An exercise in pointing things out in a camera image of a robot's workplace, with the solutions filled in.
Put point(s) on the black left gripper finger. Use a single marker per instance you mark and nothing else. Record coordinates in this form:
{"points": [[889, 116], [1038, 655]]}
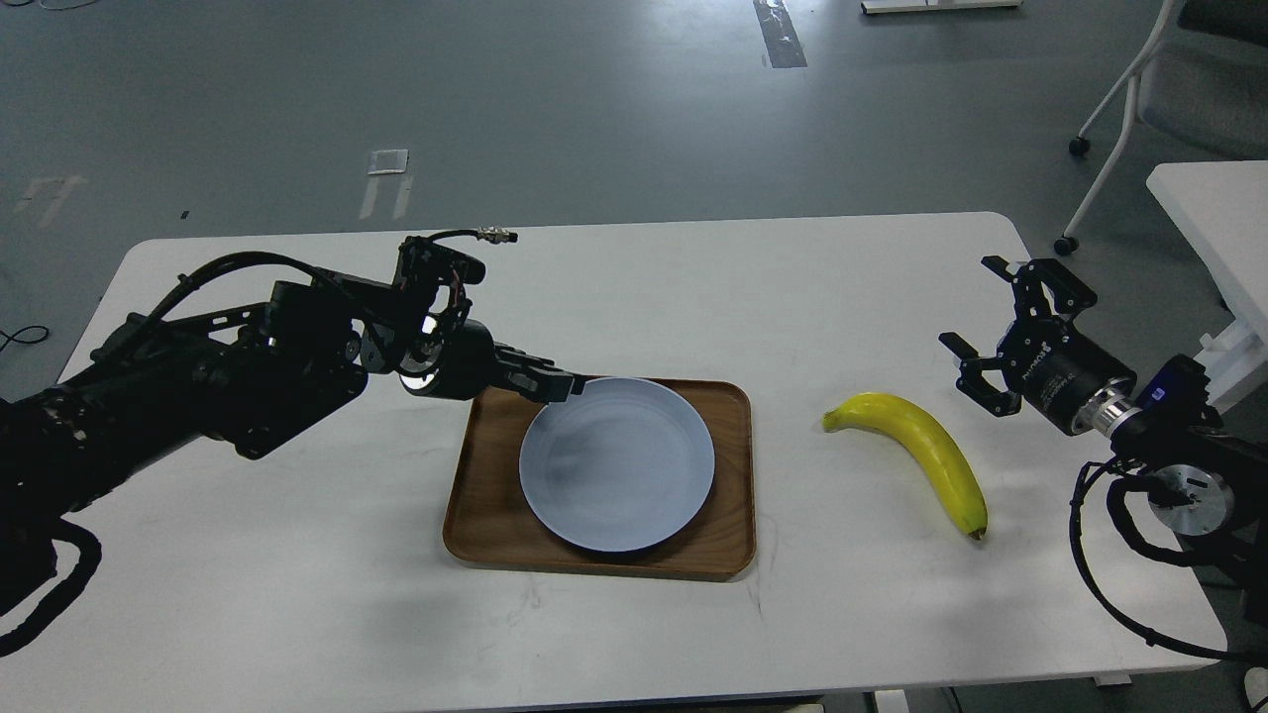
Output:
{"points": [[543, 384], [512, 366]]}

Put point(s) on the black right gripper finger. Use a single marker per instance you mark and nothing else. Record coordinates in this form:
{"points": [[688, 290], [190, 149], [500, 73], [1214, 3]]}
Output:
{"points": [[1047, 296], [972, 377]]}

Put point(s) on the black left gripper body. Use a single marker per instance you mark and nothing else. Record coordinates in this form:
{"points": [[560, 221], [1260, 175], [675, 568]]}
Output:
{"points": [[468, 365]]}

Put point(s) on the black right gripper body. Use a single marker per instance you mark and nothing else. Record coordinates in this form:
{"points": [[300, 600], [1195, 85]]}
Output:
{"points": [[1058, 370]]}

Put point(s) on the yellow banana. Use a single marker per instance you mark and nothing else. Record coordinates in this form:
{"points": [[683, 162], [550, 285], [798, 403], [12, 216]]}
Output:
{"points": [[928, 443]]}

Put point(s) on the light blue round plate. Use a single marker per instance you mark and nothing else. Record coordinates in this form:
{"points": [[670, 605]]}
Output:
{"points": [[619, 468]]}

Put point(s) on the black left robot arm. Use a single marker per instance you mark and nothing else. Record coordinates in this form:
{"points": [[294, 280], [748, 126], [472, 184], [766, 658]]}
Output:
{"points": [[250, 349]]}

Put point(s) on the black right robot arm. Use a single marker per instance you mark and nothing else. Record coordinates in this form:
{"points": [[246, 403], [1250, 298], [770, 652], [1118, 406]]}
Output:
{"points": [[1178, 486]]}

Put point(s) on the brown wooden tray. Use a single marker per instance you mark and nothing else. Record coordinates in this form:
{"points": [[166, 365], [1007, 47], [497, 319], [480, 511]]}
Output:
{"points": [[489, 522]]}

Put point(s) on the white office chair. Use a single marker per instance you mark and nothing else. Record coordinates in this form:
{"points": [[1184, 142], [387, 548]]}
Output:
{"points": [[1211, 103]]}

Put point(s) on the white table base foot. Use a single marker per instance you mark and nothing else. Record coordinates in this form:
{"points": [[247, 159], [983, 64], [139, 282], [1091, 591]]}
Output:
{"points": [[889, 7]]}

